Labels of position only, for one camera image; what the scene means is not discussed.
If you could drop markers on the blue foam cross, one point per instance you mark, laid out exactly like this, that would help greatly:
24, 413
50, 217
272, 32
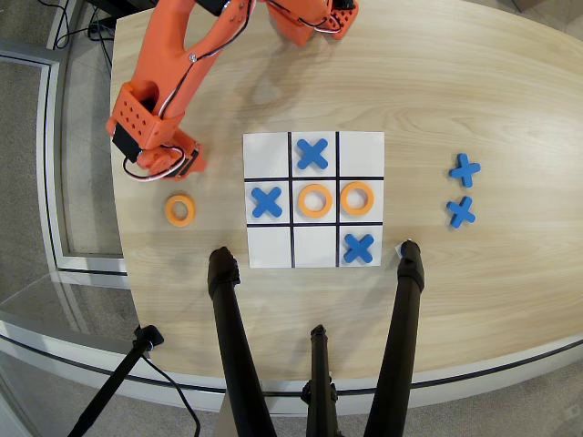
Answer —
461, 212
267, 202
359, 248
464, 170
312, 154

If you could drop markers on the white tic-tac-toe board sheet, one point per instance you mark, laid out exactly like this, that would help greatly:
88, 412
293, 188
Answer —
314, 248

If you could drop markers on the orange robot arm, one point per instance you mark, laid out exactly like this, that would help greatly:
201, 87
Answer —
173, 50

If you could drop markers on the glass panel with metal frame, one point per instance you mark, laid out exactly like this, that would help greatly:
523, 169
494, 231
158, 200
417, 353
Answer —
48, 159

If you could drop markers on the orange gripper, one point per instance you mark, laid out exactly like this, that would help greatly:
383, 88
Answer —
186, 163

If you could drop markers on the slim black stand pole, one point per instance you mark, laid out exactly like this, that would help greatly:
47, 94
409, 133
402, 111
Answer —
114, 382

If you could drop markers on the thick black tripod leg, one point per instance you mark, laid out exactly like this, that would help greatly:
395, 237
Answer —
234, 337
398, 337

